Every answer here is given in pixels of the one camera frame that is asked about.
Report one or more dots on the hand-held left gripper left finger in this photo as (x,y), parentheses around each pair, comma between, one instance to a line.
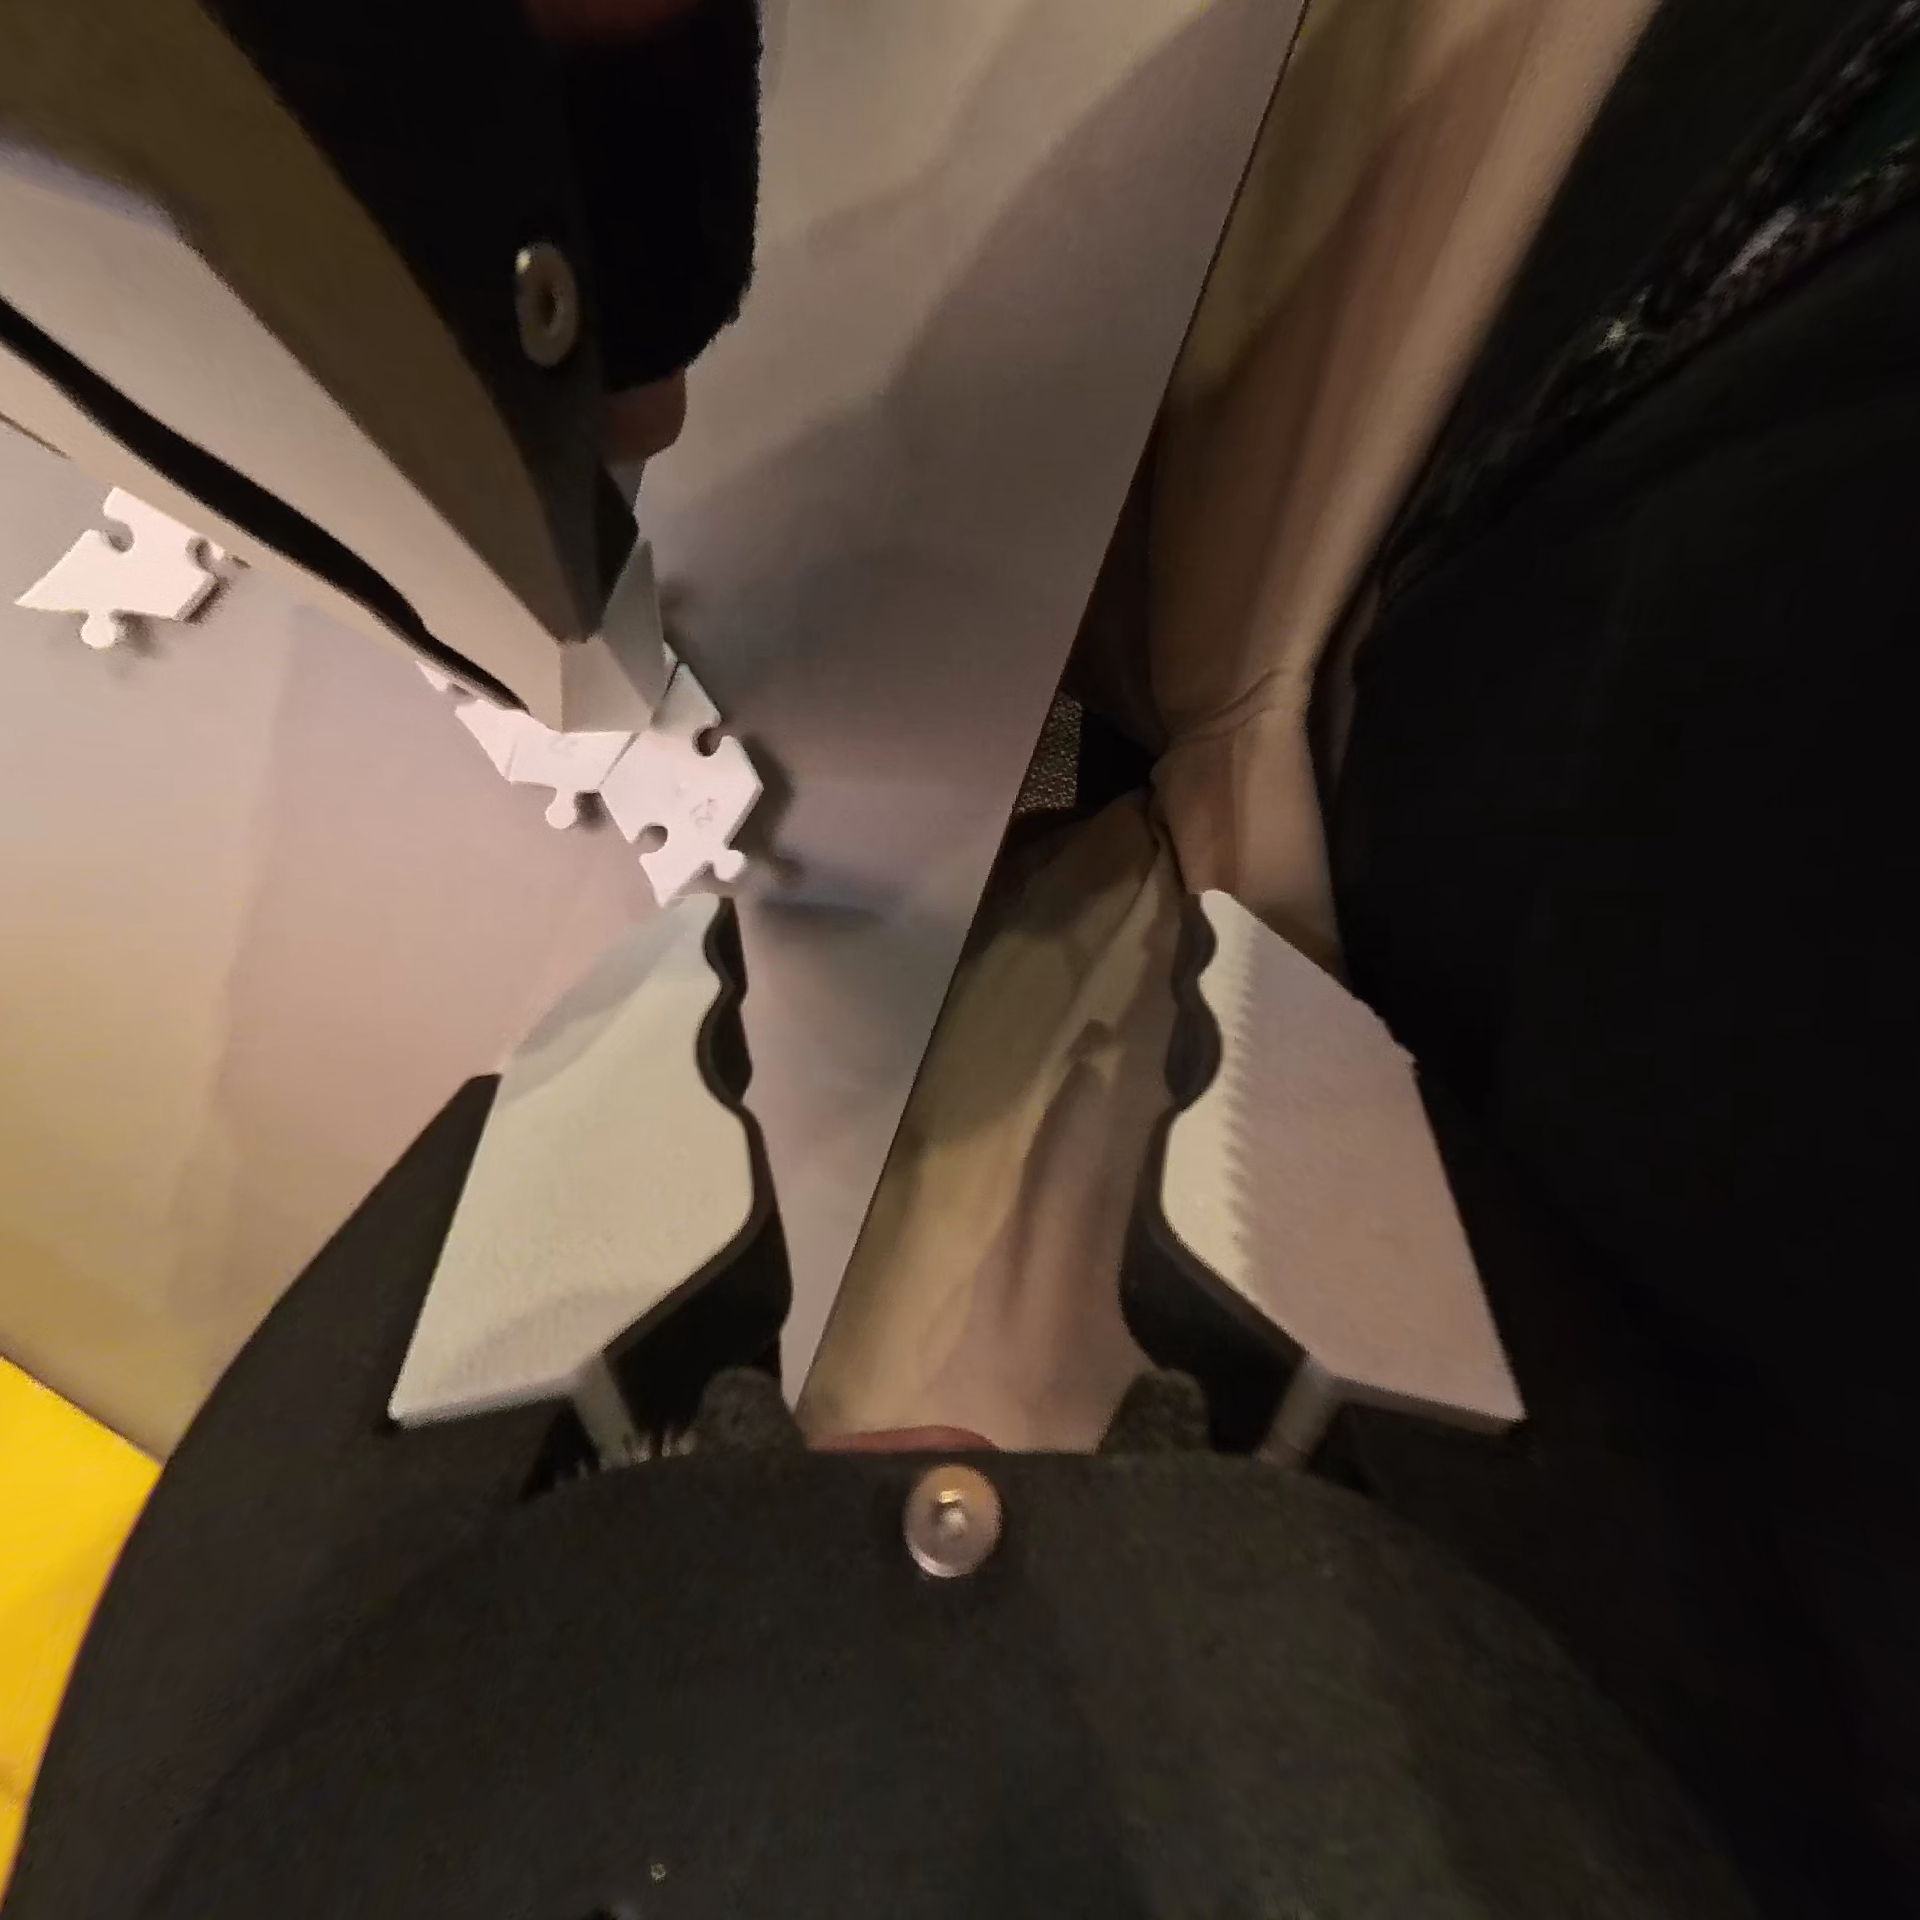
(587,1201)

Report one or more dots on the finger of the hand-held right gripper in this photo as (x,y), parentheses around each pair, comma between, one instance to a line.
(302,378)
(90,428)

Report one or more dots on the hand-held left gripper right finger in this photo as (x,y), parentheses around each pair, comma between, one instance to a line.
(1336,1201)

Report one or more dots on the person's right hand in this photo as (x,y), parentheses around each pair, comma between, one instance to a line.
(642,420)

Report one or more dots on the grey woven fabric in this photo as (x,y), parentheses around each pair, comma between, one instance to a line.
(1058,749)

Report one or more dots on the yellow object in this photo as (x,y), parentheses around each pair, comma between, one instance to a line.
(61,1575)

